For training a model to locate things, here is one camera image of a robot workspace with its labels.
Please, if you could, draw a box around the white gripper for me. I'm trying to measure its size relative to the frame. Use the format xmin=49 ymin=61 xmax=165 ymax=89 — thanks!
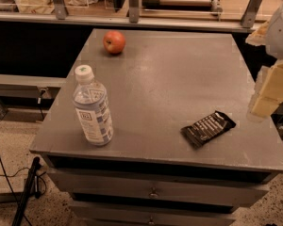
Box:
xmin=245 ymin=4 xmax=283 ymax=119

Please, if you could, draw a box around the red apple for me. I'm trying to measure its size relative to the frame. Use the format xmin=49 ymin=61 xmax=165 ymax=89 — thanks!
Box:
xmin=103 ymin=30 xmax=125 ymax=55

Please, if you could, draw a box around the clear plastic water bottle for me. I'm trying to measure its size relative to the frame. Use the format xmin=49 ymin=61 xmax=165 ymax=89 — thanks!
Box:
xmin=73 ymin=65 xmax=113 ymax=146

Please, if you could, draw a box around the black snack wrapper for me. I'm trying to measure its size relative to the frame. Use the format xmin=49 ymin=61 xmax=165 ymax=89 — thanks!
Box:
xmin=180 ymin=110 xmax=236 ymax=149

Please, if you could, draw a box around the grey drawer cabinet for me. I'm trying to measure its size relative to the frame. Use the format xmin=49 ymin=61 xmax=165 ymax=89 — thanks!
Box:
xmin=31 ymin=29 xmax=283 ymax=226

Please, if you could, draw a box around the upper drawer knob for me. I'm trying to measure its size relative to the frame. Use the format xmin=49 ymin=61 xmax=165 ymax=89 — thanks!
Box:
xmin=149 ymin=187 xmax=159 ymax=200

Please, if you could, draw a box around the drawer knob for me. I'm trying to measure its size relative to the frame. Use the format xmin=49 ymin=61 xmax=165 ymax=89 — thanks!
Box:
xmin=147 ymin=217 xmax=156 ymax=226
xmin=149 ymin=187 xmax=159 ymax=200

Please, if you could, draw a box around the lower drawer knob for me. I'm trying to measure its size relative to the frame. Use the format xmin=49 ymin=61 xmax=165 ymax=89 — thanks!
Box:
xmin=147 ymin=217 xmax=156 ymax=226

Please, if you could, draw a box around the grey metal railing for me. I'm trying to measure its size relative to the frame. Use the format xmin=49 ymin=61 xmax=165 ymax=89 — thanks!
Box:
xmin=0 ymin=0 xmax=283 ymax=34

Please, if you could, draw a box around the grey low bench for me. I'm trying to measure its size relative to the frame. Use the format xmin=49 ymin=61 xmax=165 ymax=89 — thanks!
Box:
xmin=0 ymin=74 xmax=66 ymax=120

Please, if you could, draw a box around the black tripod leg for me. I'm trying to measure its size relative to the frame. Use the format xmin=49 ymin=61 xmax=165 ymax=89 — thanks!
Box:
xmin=12 ymin=156 xmax=41 ymax=226

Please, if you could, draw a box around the black floor cable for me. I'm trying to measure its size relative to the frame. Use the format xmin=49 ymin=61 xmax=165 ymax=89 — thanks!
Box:
xmin=0 ymin=135 xmax=47 ymax=226

